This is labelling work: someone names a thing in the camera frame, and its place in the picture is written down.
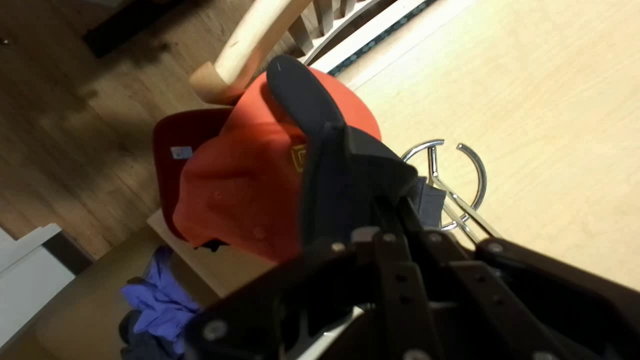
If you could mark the dark grey cap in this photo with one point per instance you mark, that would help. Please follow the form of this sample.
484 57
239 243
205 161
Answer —
300 92

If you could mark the purple clothing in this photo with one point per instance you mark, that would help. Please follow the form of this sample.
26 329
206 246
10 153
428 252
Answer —
160 292

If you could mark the orange cap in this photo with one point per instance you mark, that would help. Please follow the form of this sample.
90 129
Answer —
246 186

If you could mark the brown armchair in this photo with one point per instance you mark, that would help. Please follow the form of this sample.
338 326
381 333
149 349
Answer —
81 321

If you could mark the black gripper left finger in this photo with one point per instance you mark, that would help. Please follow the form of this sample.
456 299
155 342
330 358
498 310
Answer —
352 193

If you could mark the black clothing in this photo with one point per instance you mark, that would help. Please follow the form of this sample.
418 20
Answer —
133 347

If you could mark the wooden chair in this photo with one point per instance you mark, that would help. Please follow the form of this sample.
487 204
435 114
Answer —
246 46

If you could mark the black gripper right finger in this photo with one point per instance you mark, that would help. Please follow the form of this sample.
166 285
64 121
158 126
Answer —
493 301

